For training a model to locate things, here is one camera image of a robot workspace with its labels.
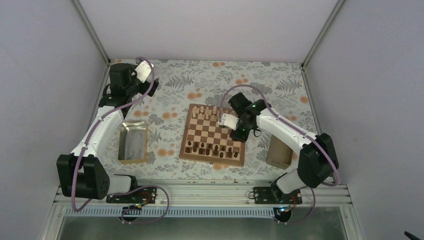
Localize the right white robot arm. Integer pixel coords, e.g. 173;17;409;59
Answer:
219;92;340;204

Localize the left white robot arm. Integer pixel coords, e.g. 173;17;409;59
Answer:
56;60;159;203

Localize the wooden chess board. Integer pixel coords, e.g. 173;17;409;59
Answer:
179;103;245;167

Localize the left silver metal tray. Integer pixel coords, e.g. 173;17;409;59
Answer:
118;120;148;165

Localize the right gold metal tray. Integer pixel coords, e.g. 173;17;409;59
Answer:
265;135;294;170

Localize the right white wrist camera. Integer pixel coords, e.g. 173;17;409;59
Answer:
218;113;239;130

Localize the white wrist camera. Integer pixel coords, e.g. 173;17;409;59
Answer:
218;113;239;130
133;61;153;83

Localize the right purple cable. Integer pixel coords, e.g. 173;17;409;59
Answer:
219;84;341;226

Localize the purple cable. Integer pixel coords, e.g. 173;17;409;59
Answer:
219;84;341;226
70;56;157;214

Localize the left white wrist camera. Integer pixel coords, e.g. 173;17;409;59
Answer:
133;61;153;83

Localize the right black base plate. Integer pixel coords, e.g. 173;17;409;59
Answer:
249;186;303;205

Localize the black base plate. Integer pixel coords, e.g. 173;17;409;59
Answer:
106;187;157;205
249;186;303;205

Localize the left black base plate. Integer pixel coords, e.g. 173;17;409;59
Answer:
106;187;157;205

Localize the aluminium rail frame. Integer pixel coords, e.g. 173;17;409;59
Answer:
52;180;353;208

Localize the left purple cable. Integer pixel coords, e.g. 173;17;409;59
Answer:
70;56;157;214

